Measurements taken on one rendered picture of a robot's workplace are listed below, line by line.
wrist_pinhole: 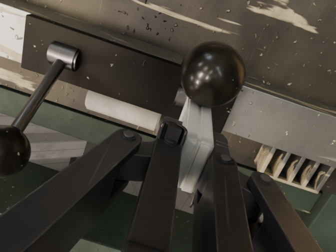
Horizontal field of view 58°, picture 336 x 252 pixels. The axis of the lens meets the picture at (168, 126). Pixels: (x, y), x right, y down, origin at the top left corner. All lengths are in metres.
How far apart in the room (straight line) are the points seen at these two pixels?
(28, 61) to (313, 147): 0.29
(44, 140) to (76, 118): 3.61
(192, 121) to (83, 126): 0.29
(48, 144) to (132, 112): 3.76
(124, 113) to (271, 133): 0.15
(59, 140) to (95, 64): 3.81
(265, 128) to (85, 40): 0.19
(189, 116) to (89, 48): 0.15
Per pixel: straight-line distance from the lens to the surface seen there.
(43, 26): 0.30
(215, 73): 0.16
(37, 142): 4.00
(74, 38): 0.29
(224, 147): 0.16
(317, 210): 0.49
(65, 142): 4.10
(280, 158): 0.35
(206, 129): 0.15
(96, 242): 0.41
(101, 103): 0.32
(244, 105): 0.30
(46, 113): 0.45
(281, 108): 0.31
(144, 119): 0.32
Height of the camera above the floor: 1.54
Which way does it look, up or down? 37 degrees down
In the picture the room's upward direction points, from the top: 91 degrees counter-clockwise
